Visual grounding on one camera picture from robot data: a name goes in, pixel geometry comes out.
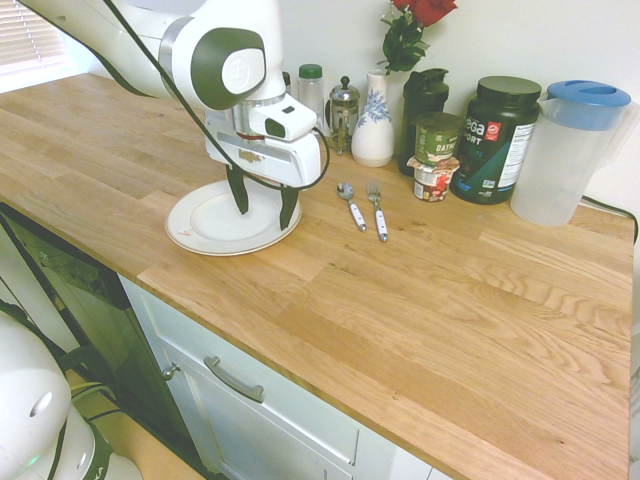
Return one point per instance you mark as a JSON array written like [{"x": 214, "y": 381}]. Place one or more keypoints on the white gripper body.
[{"x": 300, "y": 160}]

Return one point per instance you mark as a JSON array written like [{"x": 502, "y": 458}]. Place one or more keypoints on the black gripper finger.
[
  {"x": 288, "y": 207},
  {"x": 240, "y": 192}
]

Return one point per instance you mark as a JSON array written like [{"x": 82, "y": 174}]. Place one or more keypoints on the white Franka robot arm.
[{"x": 150, "y": 45}]

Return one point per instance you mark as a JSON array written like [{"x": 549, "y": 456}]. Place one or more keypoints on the white plate with gold rim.
[{"x": 210, "y": 225}]

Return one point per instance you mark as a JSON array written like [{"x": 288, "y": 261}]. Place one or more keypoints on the glass french press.
[{"x": 342, "y": 115}]

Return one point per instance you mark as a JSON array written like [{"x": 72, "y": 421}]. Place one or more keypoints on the clear bottle with green cap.
[{"x": 311, "y": 95}]

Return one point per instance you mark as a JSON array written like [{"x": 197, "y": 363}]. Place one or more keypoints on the white vase with blue flowers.
[{"x": 372, "y": 140}]

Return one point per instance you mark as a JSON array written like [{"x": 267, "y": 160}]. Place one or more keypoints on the white and red yogurt cup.
[{"x": 432, "y": 182}]

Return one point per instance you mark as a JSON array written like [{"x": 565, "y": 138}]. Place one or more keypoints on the black shaker bottle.
[{"x": 422, "y": 95}]

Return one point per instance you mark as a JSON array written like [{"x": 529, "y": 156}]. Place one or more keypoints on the green oatmeal cup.
[{"x": 440, "y": 140}]

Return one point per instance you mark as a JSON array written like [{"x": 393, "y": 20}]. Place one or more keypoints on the red rose bouquet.
[{"x": 405, "y": 40}]

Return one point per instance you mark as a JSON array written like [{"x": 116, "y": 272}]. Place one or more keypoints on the silver cabinet knob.
[{"x": 171, "y": 371}]

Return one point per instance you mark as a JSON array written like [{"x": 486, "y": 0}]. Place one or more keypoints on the black protein powder tub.
[{"x": 500, "y": 125}]

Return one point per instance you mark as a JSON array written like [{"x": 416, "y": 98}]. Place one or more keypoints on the white cabinet drawer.
[{"x": 280, "y": 430}]

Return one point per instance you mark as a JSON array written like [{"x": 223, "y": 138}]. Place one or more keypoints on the clear pitcher with blue lid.
[{"x": 560, "y": 160}]

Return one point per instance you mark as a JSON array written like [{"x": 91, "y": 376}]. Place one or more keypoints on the white window blind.
[{"x": 25, "y": 35}]

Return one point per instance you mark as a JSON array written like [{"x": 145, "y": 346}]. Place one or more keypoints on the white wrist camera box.
[{"x": 290, "y": 120}]

